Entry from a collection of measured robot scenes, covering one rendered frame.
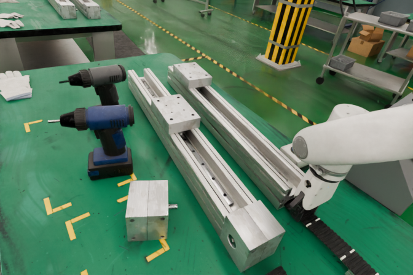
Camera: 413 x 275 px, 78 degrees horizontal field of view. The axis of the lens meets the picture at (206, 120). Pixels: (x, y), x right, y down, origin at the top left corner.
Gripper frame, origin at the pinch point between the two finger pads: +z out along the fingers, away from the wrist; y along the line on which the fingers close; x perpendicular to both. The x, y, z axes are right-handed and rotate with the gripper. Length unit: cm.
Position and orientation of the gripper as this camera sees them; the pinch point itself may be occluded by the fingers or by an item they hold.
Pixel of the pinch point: (303, 209)
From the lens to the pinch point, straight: 77.8
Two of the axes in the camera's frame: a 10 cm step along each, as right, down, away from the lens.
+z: -1.2, 8.1, 5.7
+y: 8.6, -2.0, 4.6
